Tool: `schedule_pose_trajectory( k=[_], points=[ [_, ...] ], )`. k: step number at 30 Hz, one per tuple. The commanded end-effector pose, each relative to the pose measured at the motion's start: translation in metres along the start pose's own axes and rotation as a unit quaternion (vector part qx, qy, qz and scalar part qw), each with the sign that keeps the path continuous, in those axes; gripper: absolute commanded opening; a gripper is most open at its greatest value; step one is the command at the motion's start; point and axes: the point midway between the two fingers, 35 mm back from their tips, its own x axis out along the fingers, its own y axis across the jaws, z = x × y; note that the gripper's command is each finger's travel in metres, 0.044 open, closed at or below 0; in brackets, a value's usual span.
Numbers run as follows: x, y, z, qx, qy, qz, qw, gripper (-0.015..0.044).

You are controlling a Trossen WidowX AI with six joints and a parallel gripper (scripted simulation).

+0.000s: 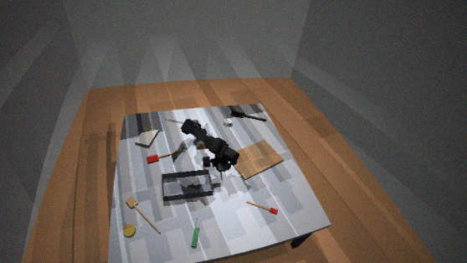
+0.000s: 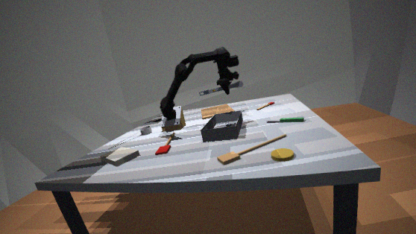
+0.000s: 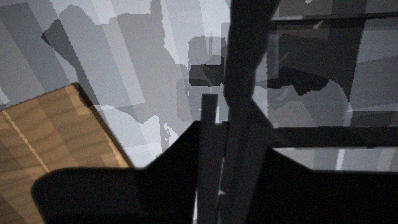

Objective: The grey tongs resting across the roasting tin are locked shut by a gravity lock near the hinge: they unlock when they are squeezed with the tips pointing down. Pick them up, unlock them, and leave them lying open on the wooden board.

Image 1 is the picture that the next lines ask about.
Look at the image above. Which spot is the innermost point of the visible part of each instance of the red spatula with wooden handle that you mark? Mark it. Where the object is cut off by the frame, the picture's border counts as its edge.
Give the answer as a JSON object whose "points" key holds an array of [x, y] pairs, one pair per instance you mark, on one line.
{"points": [[156, 158]]}

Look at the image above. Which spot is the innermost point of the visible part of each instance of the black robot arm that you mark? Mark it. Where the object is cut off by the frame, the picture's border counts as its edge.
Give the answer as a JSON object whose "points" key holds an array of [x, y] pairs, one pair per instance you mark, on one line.
{"points": [[216, 145]]}

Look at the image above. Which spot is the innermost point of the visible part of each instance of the tan flat spatula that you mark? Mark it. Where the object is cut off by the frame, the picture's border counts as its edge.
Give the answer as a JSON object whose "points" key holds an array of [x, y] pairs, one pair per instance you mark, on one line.
{"points": [[132, 203]]}

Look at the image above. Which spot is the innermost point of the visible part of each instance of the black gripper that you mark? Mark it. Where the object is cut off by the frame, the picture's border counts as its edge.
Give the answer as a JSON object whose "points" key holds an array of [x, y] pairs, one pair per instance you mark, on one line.
{"points": [[207, 161]]}

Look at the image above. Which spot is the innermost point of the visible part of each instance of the yellow flat round disc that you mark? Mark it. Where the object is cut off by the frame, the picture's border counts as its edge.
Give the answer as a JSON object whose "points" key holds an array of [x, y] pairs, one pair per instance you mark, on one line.
{"points": [[129, 230]]}

